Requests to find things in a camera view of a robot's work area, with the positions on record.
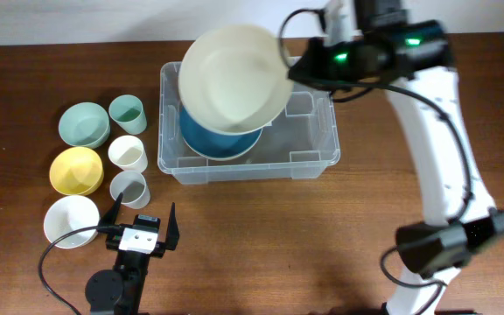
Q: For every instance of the yellow small bowl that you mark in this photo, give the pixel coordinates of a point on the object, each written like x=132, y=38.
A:
x=76, y=171

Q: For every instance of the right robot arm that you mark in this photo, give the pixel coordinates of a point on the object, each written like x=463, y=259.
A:
x=414, y=65

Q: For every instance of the beige bowl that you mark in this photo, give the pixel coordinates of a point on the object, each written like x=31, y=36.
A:
x=232, y=80
x=234, y=156

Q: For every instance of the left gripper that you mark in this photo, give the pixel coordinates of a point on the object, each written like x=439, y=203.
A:
x=171, y=241

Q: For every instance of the cream white cup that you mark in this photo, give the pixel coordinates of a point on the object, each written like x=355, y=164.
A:
x=128, y=153

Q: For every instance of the mint green small bowl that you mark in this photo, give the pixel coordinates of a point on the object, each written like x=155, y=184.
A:
x=85, y=124

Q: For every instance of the white small bowl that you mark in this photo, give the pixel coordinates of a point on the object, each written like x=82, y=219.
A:
x=68, y=214

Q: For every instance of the dark blue bowl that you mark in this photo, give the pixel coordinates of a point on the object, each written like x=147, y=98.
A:
x=212, y=140

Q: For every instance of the mint green cup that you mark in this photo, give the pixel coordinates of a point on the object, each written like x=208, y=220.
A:
x=128, y=112

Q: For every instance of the grey translucent cup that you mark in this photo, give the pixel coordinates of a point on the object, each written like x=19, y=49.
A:
x=133, y=187

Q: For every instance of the clear plastic storage bin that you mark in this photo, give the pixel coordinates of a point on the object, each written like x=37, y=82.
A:
x=299, y=144

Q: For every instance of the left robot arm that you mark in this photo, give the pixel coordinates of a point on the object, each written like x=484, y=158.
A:
x=119, y=290

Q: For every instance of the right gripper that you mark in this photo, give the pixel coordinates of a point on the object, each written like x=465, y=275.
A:
x=312, y=60

